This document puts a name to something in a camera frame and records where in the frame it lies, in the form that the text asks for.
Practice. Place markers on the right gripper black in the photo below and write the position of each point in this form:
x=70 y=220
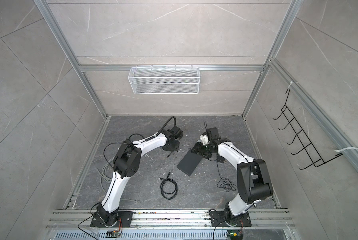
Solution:
x=199 y=149

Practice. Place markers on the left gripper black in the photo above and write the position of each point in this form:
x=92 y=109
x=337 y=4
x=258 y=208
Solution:
x=177 y=148

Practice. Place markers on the dark grey network switch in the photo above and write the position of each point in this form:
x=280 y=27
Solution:
x=189 y=163

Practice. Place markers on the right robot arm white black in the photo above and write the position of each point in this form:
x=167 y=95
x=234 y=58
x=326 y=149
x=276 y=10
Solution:
x=253 y=178

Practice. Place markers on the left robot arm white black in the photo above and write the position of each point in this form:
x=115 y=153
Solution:
x=126 y=163

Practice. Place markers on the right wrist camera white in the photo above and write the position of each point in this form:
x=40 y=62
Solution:
x=204 y=139

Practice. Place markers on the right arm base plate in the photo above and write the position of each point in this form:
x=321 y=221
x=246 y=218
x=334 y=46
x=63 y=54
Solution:
x=245 y=220

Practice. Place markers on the white wire mesh basket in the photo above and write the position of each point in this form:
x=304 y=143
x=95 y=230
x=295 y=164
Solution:
x=164 y=80

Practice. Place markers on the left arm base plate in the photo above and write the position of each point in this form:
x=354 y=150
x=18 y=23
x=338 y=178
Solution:
x=122 y=219

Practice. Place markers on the black wire hook rack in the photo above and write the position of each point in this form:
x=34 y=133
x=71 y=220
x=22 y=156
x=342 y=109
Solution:
x=301 y=136

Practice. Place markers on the aluminium frame rail front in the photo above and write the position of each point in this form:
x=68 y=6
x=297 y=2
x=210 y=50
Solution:
x=172 y=219

